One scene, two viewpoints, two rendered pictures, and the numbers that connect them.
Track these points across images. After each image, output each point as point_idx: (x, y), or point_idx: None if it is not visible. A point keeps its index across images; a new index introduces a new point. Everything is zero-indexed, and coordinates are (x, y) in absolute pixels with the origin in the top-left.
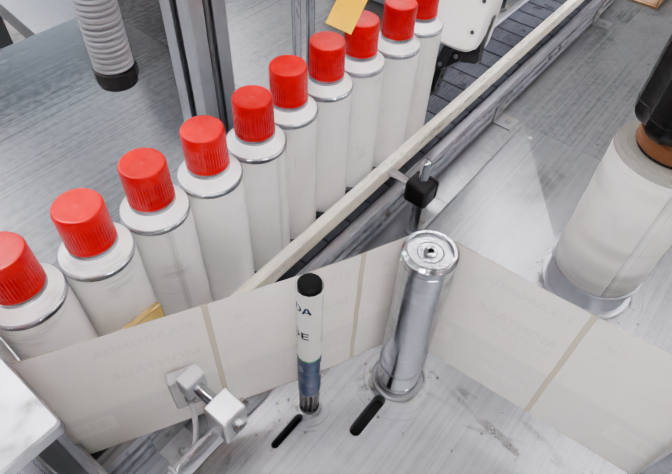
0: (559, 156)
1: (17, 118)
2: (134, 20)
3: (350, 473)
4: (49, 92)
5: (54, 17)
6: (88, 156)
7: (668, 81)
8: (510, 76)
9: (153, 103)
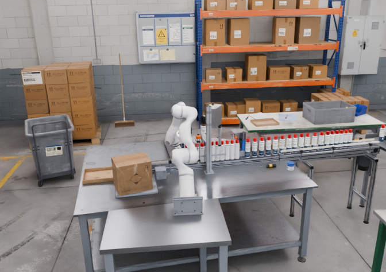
0: None
1: (227, 186)
2: (199, 194)
3: None
4: (221, 187)
5: (212, 199)
6: (221, 179)
7: (190, 130)
8: (163, 163)
9: (208, 182)
